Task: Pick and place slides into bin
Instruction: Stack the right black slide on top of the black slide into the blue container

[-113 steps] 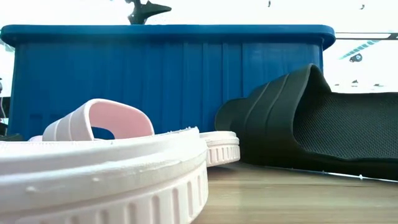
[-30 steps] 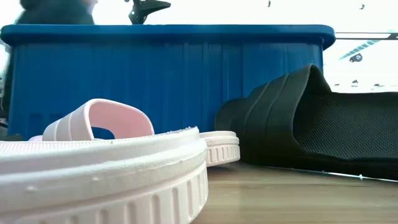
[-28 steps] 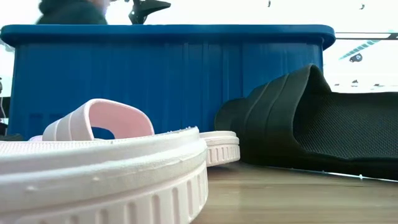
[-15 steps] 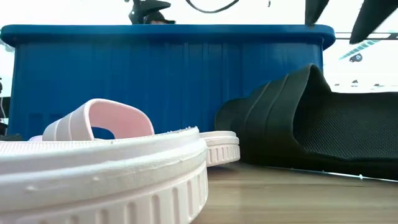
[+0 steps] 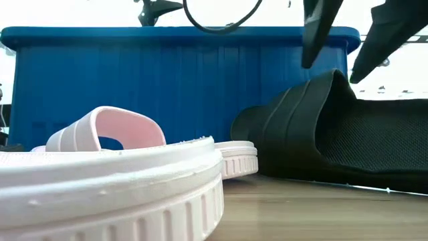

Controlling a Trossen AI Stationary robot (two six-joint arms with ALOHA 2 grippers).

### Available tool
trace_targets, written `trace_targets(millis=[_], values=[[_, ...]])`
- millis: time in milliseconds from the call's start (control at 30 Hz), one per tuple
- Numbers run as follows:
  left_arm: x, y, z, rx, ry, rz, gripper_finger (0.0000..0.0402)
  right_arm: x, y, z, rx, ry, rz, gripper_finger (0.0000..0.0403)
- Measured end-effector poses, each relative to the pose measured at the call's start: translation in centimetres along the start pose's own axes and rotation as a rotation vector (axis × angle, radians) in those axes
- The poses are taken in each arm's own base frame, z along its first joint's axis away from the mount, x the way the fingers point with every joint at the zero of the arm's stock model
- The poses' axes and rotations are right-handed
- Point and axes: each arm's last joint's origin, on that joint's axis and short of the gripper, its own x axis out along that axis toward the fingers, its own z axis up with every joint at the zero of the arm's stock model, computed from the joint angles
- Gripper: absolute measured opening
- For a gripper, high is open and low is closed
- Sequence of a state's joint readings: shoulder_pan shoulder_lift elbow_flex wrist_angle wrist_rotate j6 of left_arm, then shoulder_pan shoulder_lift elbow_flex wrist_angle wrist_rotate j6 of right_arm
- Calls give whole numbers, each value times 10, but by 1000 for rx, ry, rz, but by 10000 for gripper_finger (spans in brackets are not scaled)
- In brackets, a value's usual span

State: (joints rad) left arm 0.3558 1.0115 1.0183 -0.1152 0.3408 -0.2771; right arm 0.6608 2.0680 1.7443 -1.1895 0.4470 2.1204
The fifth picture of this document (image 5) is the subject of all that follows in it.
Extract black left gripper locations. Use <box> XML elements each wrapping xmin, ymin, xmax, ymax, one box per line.
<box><xmin>133</xmin><ymin>0</ymin><xmax>184</xmax><ymax>27</ymax></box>

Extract black rubber slide sandal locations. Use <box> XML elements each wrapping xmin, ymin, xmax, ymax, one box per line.
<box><xmin>0</xmin><ymin>143</ymin><xmax>26</xmax><ymax>153</ymax></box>
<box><xmin>229</xmin><ymin>68</ymin><xmax>428</xmax><ymax>195</ymax></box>

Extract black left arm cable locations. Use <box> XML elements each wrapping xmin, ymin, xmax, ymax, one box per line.
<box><xmin>183</xmin><ymin>0</ymin><xmax>264</xmax><ymax>35</ymax></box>

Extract pink rubber slide sandal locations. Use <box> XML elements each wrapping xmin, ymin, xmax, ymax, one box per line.
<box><xmin>0</xmin><ymin>106</ymin><xmax>225</xmax><ymax>241</ymax></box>
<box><xmin>213</xmin><ymin>140</ymin><xmax>259</xmax><ymax>181</ymax></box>

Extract blue plastic bin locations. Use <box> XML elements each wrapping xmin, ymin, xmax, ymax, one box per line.
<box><xmin>0</xmin><ymin>25</ymin><xmax>362</xmax><ymax>151</ymax></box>

